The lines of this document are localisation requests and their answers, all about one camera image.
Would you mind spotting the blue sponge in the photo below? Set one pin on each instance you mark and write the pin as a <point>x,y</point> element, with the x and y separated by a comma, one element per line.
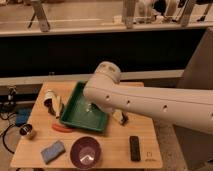
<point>52,152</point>

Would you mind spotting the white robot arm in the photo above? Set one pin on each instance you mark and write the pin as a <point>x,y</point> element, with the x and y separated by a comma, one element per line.
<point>190,108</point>

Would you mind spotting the green plastic tray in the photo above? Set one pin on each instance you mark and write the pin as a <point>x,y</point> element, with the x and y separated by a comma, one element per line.
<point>80,113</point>

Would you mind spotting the cream wooden utensil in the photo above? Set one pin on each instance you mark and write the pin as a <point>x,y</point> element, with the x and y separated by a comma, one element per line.
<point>59,106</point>

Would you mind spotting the red orange utensil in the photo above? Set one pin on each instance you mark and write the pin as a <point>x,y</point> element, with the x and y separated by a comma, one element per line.
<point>62,129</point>

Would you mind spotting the purple plastic bowl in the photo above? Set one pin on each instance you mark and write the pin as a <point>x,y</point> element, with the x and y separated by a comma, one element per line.
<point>85,153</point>

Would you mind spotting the black remote control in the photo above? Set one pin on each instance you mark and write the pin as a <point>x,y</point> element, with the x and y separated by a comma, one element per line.
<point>134,148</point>

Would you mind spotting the blue object beside table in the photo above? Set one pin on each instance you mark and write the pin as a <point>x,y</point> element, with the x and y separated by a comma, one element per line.
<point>22,116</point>

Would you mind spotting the silver metal cup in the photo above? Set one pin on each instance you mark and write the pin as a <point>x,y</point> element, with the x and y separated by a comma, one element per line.
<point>27,131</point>

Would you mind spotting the black handled brush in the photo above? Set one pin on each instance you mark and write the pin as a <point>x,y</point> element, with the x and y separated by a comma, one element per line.
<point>120,117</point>

